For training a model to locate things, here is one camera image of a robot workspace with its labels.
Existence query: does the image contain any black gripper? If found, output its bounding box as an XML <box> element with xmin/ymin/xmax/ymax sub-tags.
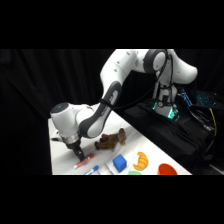
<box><xmin>65</xmin><ymin>138</ymin><xmax>86</xmax><ymax>162</ymax></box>

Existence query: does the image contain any blue pen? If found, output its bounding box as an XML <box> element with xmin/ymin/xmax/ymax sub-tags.
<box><xmin>83</xmin><ymin>165</ymin><xmax>101</xmax><ymax>176</ymax></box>

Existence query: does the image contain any brown plush toy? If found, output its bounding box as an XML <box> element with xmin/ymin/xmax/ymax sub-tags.
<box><xmin>94</xmin><ymin>127</ymin><xmax>127</xmax><ymax>151</ymax></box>

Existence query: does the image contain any blue cube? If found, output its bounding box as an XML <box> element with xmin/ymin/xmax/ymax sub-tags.
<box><xmin>112</xmin><ymin>153</ymin><xmax>128</xmax><ymax>174</ymax></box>

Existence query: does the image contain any yellow toy croissant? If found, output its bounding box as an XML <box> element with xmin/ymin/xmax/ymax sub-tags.
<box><xmin>132</xmin><ymin>151</ymin><xmax>150</xmax><ymax>172</ymax></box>

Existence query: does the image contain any orange bowl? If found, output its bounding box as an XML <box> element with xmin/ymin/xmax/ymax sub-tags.
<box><xmin>157</xmin><ymin>162</ymin><xmax>179</xmax><ymax>176</ymax></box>

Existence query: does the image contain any black robot stand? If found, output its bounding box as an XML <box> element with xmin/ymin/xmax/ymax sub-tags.
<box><xmin>122</xmin><ymin>99</ymin><xmax>209</xmax><ymax>174</ymax></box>

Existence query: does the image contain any blue backlit keyboard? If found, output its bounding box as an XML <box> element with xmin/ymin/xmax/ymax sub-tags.
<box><xmin>195</xmin><ymin>91</ymin><xmax>218</xmax><ymax>108</ymax></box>

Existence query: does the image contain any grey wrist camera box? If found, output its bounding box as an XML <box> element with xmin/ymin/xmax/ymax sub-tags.
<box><xmin>50</xmin><ymin>135</ymin><xmax>65</xmax><ymax>143</ymax></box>

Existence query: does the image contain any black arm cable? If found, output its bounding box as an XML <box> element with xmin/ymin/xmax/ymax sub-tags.
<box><xmin>113</xmin><ymin>53</ymin><xmax>175</xmax><ymax>111</ymax></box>

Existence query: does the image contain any yellow cable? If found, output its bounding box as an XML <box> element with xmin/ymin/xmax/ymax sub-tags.
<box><xmin>209</xmin><ymin>107</ymin><xmax>218</xmax><ymax>138</ymax></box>

